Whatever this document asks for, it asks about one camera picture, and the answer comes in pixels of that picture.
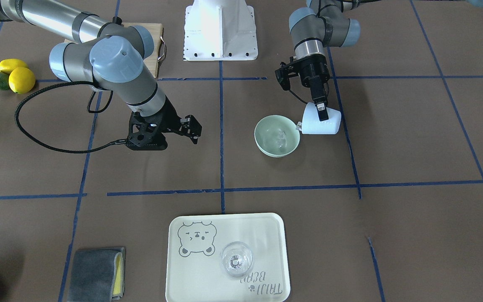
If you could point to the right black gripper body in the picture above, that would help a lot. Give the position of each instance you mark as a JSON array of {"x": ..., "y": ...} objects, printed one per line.
[{"x": 169, "y": 118}]

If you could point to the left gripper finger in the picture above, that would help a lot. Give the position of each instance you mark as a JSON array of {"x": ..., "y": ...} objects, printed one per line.
[{"x": 319, "y": 96}]

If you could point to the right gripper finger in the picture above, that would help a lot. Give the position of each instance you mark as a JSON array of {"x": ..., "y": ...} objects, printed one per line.
[{"x": 190, "y": 128}]

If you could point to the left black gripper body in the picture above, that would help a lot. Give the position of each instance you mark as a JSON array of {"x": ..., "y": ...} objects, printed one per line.
[{"x": 311, "y": 69}]

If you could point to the light blue plastic cup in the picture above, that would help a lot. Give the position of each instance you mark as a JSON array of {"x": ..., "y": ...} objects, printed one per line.
[{"x": 312, "y": 125}]

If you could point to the light green bowl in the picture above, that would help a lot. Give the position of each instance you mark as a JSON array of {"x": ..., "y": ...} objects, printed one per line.
[{"x": 276, "y": 136}]

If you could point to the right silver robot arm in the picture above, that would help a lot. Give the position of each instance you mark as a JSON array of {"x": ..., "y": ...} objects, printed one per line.
[{"x": 57, "y": 17}]

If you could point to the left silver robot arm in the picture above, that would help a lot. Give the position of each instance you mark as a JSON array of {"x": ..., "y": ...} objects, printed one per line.
[{"x": 313, "y": 28}]

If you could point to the wooden cutting board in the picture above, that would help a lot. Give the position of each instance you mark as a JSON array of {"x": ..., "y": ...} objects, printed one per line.
[{"x": 157, "y": 46}]

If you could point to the yellow lemon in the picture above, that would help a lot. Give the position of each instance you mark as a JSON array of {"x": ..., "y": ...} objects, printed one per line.
[
  {"x": 9, "y": 65},
  {"x": 21, "y": 80}
]

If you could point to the clear wine glass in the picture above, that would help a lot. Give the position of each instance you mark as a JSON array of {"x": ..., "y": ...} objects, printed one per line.
[{"x": 237, "y": 260}]

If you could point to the cream bear tray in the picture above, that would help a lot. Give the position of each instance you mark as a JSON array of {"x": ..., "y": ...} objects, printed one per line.
[{"x": 194, "y": 272}]

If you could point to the grey folded cloth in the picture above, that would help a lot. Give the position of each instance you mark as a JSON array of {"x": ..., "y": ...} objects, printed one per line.
[{"x": 98, "y": 275}]

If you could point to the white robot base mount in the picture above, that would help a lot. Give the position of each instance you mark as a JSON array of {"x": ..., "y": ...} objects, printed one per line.
[{"x": 220, "y": 30}]

